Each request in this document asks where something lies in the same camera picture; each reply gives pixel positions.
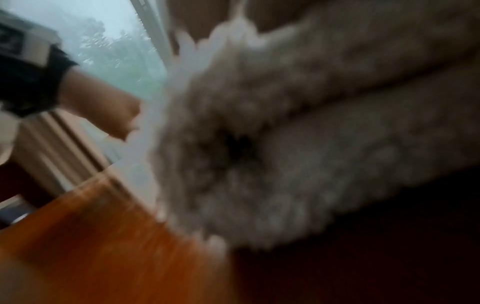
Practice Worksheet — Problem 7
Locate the person's left hand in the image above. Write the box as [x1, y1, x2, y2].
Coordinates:
[59, 66, 143, 142]

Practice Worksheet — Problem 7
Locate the person's right hand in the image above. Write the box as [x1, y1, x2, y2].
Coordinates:
[166, 0, 316, 40]

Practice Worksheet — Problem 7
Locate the pink cleaning cloth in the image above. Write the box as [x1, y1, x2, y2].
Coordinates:
[149, 0, 480, 253]

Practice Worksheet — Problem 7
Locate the left wrist marker band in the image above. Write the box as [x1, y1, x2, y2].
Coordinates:
[0, 13, 80, 117]

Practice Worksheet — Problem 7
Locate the red wooden table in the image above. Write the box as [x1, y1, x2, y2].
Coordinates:
[0, 169, 480, 304]

